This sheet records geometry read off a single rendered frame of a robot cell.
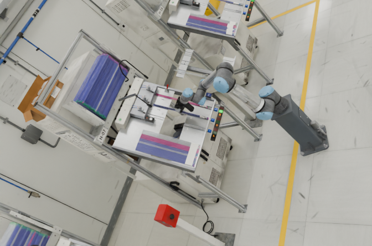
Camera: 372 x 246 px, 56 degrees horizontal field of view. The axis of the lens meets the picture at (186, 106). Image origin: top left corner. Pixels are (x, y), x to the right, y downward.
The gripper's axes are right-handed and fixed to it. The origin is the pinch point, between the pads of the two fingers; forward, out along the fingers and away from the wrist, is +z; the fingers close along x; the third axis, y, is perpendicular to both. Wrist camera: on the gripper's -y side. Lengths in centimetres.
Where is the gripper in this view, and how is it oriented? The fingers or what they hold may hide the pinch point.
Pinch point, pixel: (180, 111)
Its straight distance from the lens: 307.0
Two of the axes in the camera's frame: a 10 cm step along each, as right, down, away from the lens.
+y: -9.3, -3.7, -0.7
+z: -2.4, 4.4, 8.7
